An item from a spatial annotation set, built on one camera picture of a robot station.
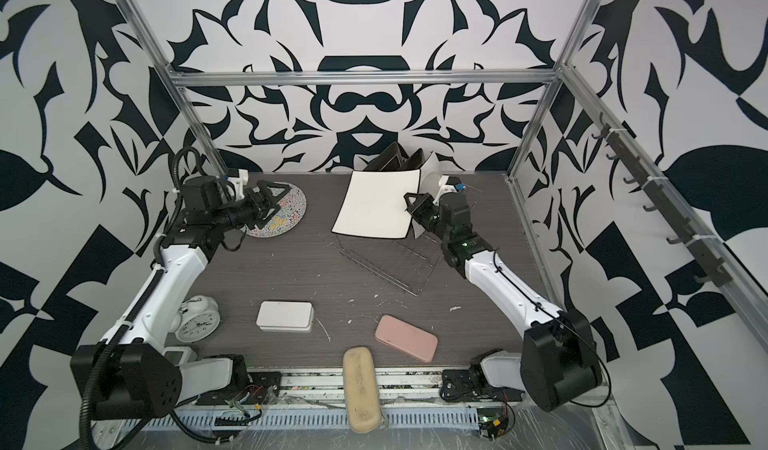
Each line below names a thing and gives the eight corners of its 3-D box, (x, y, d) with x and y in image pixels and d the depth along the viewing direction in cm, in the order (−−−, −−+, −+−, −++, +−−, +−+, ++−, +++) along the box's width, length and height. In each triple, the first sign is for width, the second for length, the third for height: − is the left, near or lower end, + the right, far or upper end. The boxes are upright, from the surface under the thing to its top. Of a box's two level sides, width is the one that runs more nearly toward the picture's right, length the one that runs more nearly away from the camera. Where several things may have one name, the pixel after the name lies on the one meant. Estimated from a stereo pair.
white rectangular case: (258, 332, 84) (253, 327, 80) (265, 305, 88) (260, 300, 85) (311, 332, 84) (308, 327, 80) (315, 305, 88) (312, 300, 85)
